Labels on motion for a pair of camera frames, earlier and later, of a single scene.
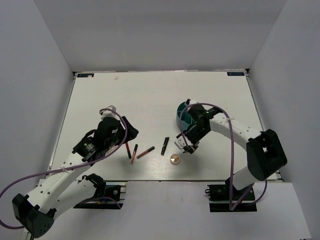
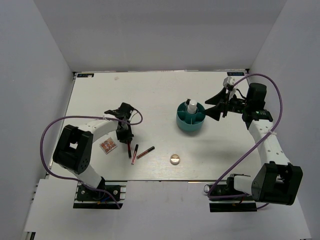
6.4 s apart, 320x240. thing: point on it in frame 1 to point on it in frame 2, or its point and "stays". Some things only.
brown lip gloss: x=149 y=150 stays
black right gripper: x=194 y=147 to x=218 y=100
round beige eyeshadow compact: x=174 y=159 stays
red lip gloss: x=135 y=148 stays
